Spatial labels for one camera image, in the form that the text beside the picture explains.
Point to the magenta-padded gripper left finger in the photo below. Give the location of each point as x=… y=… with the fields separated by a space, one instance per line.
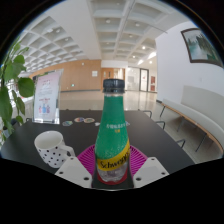
x=75 y=170

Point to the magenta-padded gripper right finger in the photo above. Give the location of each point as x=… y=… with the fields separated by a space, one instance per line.
x=148 y=171

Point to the green plastic drink bottle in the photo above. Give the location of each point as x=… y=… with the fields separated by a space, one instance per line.
x=112 y=133

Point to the white polka-dot mug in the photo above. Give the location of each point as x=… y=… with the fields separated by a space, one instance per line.
x=50 y=146

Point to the black metal chair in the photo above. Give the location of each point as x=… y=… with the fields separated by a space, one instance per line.
x=161 y=122
x=148 y=111
x=181 y=140

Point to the round colourful sticker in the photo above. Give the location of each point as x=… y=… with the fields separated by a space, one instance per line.
x=79 y=119
x=67 y=123
x=89 y=120

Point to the clear acrylic sign holder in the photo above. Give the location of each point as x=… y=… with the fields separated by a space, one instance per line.
x=46 y=96

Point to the group of ceiling lights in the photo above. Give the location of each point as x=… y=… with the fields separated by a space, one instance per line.
x=151 y=55

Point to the green leafy potted plant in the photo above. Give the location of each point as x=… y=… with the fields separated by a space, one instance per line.
x=10 y=70

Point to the framed landscape picture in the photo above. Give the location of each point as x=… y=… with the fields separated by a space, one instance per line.
x=201 y=48

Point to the white wall bench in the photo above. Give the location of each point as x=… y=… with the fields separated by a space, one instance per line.
x=200 y=110

